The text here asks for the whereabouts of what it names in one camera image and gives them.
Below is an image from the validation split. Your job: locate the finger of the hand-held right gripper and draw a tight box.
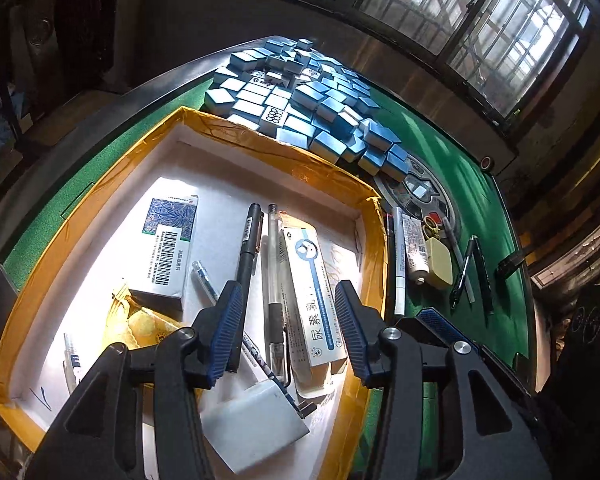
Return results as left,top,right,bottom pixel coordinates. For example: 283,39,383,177
416,307,481,356

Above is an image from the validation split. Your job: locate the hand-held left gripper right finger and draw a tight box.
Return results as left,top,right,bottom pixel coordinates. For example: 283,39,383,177
334,280,553,480

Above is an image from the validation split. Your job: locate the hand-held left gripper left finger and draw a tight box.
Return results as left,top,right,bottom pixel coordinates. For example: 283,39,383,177
25,280,246,480

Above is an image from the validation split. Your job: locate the white blue ointment box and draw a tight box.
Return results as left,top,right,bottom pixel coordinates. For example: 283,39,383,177
279,225,351,393

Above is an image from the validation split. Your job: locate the clear blue pen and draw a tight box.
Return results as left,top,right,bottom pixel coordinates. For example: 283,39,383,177
191,260,306,413

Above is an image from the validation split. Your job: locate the frosted white capped pen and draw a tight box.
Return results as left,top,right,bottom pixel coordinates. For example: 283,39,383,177
442,217,476,303

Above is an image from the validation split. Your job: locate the yellow cracker packet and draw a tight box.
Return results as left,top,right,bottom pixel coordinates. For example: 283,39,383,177
111,285,191,351

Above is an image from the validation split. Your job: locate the clear gel pen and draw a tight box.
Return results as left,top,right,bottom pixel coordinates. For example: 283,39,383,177
261,203,291,381

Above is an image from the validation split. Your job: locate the black pen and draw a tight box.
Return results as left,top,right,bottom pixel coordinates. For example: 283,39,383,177
450,235,478,309
227,202,265,373
472,235,496,313

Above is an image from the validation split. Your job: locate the blue white medicine box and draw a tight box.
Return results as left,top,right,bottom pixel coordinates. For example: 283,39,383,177
122,194,202,313

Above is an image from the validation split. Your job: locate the white foam box yellow tape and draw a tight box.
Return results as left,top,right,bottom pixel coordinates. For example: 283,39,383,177
0,106,388,480

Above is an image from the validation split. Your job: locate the slim white pen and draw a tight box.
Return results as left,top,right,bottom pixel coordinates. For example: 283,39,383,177
386,206,407,317

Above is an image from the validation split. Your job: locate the white printed tube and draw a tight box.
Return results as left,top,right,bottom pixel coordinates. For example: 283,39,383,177
400,213,429,286

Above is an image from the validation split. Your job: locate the black ribbed plastic part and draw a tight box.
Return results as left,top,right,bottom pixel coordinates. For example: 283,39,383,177
496,252,526,278

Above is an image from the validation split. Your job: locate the mahjong table control panel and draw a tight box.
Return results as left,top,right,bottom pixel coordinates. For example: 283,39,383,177
372,155,463,241

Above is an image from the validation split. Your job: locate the pile of blue mahjong tiles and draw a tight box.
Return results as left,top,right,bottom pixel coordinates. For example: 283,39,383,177
203,37,411,181

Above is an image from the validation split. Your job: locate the barred window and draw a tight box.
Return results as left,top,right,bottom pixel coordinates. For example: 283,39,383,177
175,0,593,131

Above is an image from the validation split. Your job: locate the carved wooden chair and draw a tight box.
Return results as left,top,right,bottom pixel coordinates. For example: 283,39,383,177
0,0,111,126

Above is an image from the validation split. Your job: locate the cream keychain case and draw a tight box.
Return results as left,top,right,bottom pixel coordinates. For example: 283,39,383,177
425,236,454,289

